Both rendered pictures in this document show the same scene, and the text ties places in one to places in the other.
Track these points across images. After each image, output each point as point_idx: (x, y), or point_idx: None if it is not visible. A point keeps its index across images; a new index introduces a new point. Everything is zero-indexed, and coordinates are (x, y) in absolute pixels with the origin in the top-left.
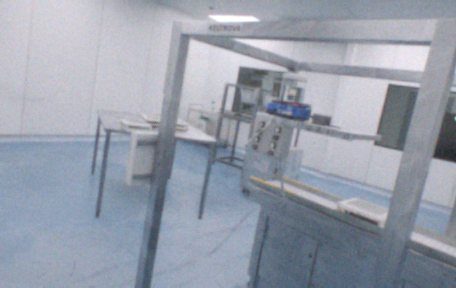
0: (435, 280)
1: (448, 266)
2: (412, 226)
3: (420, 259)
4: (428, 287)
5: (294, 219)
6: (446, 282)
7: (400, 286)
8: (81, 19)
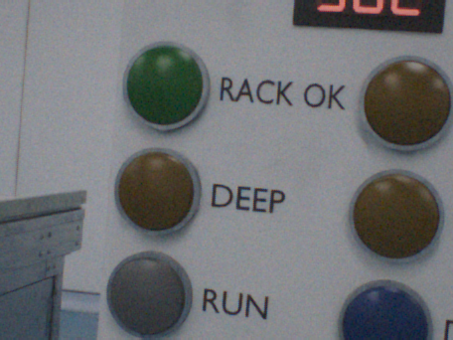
0: (34, 257)
1: (45, 219)
2: None
3: (20, 233)
4: (9, 284)
5: None
6: (42, 250)
7: None
8: None
